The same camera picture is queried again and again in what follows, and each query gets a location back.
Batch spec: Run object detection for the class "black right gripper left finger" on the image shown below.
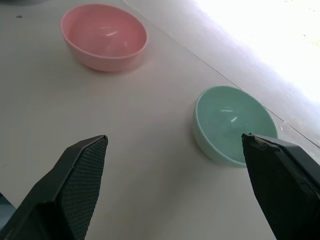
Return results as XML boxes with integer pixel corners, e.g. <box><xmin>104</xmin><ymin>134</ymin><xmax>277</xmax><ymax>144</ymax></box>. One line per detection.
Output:
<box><xmin>0</xmin><ymin>134</ymin><xmax>109</xmax><ymax>240</ymax></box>

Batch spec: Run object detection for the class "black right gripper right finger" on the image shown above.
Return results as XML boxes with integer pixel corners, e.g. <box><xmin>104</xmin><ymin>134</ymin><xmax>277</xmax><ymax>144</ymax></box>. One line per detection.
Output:
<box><xmin>241</xmin><ymin>132</ymin><xmax>320</xmax><ymax>240</ymax></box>

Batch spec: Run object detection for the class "green plastic bowl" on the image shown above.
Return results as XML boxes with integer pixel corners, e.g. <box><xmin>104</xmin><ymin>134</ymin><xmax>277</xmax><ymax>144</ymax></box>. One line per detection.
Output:
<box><xmin>192</xmin><ymin>85</ymin><xmax>279</xmax><ymax>169</ymax></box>

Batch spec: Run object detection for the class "pink plastic bowl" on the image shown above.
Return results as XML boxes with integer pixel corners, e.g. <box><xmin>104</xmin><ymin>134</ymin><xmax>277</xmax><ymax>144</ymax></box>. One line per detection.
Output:
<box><xmin>60</xmin><ymin>3</ymin><xmax>149</xmax><ymax>73</ymax></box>

